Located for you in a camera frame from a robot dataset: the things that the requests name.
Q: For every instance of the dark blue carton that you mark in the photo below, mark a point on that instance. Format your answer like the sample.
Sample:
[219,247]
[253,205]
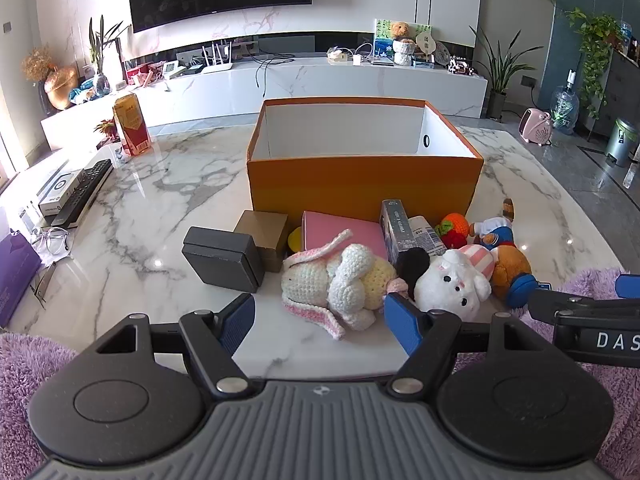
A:
[397,230]

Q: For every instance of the black remote control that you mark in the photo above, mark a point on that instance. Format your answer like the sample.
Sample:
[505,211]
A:
[85,190]

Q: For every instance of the blue white doll figure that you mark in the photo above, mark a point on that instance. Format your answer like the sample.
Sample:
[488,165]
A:
[492,230]

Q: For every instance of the tall potted plant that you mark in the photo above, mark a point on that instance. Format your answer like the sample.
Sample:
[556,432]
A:
[497,102]

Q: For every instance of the wooden fan-shaped sign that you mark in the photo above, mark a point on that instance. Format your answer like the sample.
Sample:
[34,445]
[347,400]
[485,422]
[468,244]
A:
[426,40]

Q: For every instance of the white bottle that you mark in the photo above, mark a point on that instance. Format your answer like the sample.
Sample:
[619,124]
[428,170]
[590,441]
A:
[426,235]

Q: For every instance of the white plush with striped hat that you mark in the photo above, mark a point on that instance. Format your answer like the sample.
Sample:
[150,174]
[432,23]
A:
[450,285]

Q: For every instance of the clear plastic bottle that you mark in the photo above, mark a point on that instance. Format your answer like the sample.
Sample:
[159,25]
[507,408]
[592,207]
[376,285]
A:
[631,175]

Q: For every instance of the white device box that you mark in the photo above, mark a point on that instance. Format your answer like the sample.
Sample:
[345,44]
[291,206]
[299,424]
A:
[60,192]

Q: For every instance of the purple box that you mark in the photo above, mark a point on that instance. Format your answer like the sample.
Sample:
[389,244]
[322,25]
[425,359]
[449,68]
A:
[15,275]

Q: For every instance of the green blue painting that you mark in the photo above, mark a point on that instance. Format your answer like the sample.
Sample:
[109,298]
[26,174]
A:
[382,35]

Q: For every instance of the clear-framed eyeglasses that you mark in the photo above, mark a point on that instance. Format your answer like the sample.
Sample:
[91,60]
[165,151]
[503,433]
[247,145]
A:
[48,231]

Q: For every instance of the white desk clock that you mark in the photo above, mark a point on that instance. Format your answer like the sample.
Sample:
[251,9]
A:
[171,69]

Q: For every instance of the small red leafed plant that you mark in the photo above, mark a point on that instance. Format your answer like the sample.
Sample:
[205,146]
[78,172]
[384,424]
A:
[107,127]

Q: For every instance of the orange plush with blue feet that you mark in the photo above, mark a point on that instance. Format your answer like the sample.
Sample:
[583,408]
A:
[510,265]

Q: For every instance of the crocheted red strawberry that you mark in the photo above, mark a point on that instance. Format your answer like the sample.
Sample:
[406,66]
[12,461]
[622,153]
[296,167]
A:
[454,241]

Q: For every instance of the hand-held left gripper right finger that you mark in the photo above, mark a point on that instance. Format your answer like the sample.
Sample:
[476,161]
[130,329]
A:
[402,322]

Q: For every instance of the pink case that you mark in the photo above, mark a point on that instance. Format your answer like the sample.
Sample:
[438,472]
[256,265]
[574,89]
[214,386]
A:
[330,232]

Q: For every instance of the red yellow carton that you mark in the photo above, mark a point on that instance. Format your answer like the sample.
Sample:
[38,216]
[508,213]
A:
[132,130]

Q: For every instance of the small brown cardboard box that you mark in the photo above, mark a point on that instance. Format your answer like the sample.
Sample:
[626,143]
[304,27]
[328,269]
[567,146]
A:
[265,230]

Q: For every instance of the teddy bear on cup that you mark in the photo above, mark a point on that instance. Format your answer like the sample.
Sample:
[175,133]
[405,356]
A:
[404,52]

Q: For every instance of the purple fluffy rug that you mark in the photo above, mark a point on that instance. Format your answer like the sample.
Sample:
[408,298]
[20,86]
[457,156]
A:
[30,360]

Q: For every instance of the pink space heater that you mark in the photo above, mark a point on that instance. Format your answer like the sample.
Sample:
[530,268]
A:
[535,127]

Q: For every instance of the orange cardboard box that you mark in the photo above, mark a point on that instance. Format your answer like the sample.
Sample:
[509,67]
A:
[360,185]

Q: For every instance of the black white cow figurines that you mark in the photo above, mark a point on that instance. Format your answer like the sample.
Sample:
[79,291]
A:
[460,67]

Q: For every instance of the black plush toy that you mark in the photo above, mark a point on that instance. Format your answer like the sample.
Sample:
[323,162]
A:
[414,265]

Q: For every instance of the dark sideboard cabinet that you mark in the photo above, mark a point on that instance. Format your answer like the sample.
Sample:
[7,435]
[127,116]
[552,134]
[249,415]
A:
[622,90]

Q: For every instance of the golden vase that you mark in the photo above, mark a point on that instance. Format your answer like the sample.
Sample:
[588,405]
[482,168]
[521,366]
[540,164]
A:
[60,87]

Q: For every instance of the white router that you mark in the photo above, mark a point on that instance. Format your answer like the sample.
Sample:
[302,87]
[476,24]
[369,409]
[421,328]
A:
[217,66]

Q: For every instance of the decorative plate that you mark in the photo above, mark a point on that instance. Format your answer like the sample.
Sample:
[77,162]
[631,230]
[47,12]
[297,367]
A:
[442,54]

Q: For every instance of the dried flower bunch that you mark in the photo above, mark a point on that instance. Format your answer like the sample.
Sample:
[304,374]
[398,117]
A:
[37,62]

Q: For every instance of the blue water jug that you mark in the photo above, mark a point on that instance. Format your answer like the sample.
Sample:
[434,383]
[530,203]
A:
[565,107]

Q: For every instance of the trailing ivy plant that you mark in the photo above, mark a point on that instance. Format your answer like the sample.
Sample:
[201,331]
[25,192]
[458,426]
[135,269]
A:
[597,35]

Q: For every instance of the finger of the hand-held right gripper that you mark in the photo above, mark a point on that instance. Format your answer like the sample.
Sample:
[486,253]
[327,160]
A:
[545,305]
[630,286]

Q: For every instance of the white marble tv console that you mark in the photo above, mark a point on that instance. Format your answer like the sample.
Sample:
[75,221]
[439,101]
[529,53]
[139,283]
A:
[325,85]

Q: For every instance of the crocheted orange fruit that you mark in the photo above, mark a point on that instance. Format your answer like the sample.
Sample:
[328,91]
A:
[456,224]

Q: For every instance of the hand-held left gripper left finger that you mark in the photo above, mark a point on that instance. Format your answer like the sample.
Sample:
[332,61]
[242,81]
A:
[237,322]

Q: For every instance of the green plant in glass vase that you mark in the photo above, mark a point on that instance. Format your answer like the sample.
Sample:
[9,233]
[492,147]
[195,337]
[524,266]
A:
[100,82]

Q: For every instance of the brown teddy bear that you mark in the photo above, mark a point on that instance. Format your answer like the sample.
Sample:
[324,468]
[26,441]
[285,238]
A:
[401,30]

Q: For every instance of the yellow tape measure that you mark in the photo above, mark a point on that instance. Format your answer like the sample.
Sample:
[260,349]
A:
[295,240]

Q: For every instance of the silver trash can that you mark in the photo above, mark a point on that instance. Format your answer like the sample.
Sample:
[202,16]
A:
[620,140]

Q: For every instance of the white pink crocheted bunny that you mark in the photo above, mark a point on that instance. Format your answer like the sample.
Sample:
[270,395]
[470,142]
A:
[310,280]

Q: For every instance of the dark grey box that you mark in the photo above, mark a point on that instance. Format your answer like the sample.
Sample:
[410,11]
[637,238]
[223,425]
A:
[220,260]

